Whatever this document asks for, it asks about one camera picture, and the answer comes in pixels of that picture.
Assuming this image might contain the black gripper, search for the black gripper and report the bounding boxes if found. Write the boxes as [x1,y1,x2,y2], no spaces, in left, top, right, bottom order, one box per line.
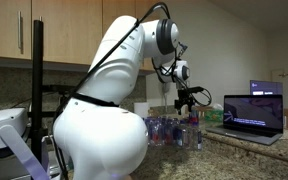
[175,89,194,115]

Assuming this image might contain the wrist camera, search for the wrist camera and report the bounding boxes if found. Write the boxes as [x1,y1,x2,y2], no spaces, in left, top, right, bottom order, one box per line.
[187,86,204,93]

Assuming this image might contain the small clear water bottle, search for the small clear water bottle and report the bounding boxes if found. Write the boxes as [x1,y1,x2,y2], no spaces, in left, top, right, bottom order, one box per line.
[178,120,189,148]

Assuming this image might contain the black vertical pole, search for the black vertical pole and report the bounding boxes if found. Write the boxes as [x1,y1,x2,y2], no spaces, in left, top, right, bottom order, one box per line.
[31,20,44,161]

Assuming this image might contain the small blue-cap water bottle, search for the small blue-cap water bottle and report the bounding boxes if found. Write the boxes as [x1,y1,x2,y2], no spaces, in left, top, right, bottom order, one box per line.
[192,122,202,151]

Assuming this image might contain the plastic-wrapped water bottle pack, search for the plastic-wrapped water bottle pack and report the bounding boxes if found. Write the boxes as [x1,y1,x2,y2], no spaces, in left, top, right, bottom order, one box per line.
[144,117,181,147]

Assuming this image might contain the wall telephone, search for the wall telephone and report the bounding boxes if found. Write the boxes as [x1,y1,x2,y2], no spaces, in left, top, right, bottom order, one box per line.
[162,83,170,114]

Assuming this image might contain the wooden wall cabinets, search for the wooden wall cabinets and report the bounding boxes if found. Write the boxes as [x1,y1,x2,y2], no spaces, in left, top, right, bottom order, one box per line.
[0,0,159,71]

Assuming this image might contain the silver open laptop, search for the silver open laptop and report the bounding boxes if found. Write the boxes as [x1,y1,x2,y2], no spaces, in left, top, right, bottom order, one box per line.
[206,95,284,145]

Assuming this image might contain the paper towel roll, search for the paper towel roll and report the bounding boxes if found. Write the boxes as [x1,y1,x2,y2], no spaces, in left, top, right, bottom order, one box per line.
[134,102,149,118]

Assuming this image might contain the tall Fiji water bottle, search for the tall Fiji water bottle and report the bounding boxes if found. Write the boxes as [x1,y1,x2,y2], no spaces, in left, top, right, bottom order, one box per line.
[189,110,199,126]

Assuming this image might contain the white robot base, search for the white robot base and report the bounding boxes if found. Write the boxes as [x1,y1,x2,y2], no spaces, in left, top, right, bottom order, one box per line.
[0,108,50,180]

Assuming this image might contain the monitor with purple screen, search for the monitor with purple screen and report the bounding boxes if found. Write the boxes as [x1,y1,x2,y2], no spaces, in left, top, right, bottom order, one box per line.
[250,80,283,95]

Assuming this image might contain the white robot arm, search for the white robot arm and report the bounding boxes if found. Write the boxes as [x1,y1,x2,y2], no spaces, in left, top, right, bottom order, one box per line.
[53,15,189,180]

